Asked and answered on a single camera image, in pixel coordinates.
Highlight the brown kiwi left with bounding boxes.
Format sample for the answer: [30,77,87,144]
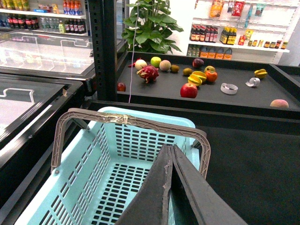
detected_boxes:
[170,65,180,73]

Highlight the glass top freezer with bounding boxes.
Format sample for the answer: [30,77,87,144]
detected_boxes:
[0,31,127,82]

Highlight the pink dragon fruit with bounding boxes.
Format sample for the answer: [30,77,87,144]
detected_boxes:
[136,65,159,83]

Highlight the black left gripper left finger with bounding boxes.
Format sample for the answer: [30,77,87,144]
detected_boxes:
[116,145,173,225]

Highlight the small white tape roll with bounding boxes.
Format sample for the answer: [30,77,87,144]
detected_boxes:
[245,77,260,87]

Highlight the white condiment shelf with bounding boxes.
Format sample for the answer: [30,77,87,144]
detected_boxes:
[187,0,300,64]

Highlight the yellow starfruit behind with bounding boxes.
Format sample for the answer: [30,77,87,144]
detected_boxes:
[192,71,207,82]

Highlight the green red mango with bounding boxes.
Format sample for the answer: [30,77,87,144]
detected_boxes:
[204,66,216,73]

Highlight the black metal rack post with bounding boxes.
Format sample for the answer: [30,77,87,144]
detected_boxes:
[88,0,117,101]

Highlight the brown kiwi right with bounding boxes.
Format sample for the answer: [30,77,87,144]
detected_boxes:
[183,68,193,76]

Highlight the pale peach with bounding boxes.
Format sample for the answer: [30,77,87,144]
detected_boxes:
[270,99,289,108]

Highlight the yellow starfruit right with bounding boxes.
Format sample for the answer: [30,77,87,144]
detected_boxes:
[254,69,268,79]

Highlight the dark purple fruit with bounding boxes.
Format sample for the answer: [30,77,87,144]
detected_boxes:
[192,58,204,68]

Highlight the white round fruit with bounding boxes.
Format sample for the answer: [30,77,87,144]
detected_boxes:
[135,59,148,70]

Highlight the black fruit display tray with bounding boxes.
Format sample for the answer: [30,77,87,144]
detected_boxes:
[117,52,300,120]

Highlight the light blue plastic basket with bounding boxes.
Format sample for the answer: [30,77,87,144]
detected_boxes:
[16,120,200,225]

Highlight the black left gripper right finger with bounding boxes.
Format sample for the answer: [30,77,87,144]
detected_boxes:
[171,145,246,225]

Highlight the green apple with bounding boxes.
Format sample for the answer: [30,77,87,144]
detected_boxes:
[150,56,162,68]

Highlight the drinks shelf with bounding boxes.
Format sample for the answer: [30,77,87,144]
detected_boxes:
[0,0,89,36]

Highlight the green potted plant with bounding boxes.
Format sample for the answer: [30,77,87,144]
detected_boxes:
[122,0,183,54]

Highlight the yellow starfruit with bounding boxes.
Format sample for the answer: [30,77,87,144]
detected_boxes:
[254,69,268,79]
[192,71,207,82]
[187,74,202,87]

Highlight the yellow starfruit front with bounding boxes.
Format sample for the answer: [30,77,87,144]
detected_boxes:
[187,74,202,87]

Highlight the white hanging cable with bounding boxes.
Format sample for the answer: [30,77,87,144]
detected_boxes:
[128,0,140,104]

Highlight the white tape ring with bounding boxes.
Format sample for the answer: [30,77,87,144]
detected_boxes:
[220,82,239,95]

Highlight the red apple on shelf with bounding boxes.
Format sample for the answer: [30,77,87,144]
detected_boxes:
[180,83,198,98]

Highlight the brown kiwi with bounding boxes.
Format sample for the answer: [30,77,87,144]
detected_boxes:
[170,65,180,73]
[183,68,193,76]

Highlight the small dark red apple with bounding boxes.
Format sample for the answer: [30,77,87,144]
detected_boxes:
[117,82,126,92]

